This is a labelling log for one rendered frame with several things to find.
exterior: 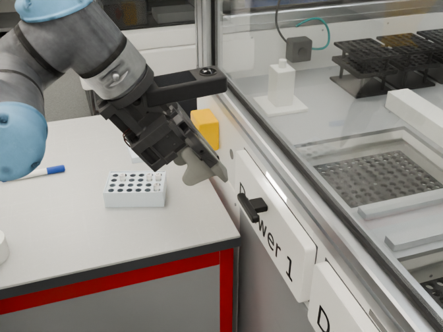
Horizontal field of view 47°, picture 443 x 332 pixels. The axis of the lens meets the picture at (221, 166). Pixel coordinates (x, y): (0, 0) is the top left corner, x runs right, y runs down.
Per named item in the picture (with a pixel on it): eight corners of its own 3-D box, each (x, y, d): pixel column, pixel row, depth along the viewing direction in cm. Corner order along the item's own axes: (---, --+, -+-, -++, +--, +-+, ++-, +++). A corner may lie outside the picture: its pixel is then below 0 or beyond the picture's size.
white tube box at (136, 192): (105, 207, 106) (102, 192, 104) (111, 185, 114) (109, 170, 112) (164, 207, 107) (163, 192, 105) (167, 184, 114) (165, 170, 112)
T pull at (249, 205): (252, 224, 80) (252, 218, 79) (236, 198, 86) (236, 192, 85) (273, 221, 81) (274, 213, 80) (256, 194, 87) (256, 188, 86)
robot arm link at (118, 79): (122, 29, 66) (132, 49, 59) (144, 55, 68) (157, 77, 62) (78, 65, 66) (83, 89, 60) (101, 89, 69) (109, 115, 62)
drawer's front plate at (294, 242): (299, 305, 76) (305, 249, 70) (234, 197, 99) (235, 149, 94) (310, 302, 77) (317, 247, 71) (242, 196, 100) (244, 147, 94)
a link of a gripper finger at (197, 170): (201, 199, 77) (163, 157, 73) (232, 175, 76) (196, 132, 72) (206, 209, 74) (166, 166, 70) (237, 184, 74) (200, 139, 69)
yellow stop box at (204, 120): (196, 154, 109) (196, 124, 106) (188, 139, 115) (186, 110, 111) (219, 150, 111) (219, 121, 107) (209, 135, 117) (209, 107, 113)
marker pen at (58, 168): (2, 184, 114) (0, 178, 113) (2, 180, 115) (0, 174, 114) (65, 172, 118) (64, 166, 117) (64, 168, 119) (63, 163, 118)
